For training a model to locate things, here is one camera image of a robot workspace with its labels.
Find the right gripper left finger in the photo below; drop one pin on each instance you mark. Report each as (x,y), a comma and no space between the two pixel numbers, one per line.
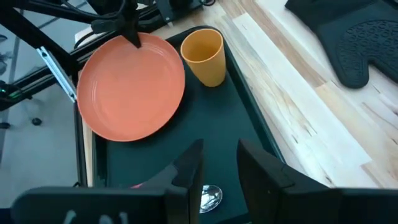
(99,203)

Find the yellow-orange plastic cup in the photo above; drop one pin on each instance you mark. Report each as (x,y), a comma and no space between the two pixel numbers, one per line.
(206,65)

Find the orange round plate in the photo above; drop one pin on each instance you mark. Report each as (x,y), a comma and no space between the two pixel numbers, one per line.
(130,90)

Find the black device with green light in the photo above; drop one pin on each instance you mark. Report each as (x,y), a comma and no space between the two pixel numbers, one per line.
(12,95)

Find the dark green serving tray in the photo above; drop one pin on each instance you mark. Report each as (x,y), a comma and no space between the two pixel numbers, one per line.
(217,124)

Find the black oven mitt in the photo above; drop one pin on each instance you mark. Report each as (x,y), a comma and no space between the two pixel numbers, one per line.
(357,46)

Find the silver metal bar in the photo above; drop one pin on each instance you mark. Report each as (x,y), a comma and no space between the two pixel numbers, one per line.
(57,73)

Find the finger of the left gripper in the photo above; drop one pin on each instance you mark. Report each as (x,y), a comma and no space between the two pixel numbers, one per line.
(133,35)
(165,12)

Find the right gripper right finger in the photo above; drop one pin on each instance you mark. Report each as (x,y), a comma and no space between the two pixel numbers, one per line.
(311,205)

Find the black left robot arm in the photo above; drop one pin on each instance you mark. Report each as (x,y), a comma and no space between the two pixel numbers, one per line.
(180,3)

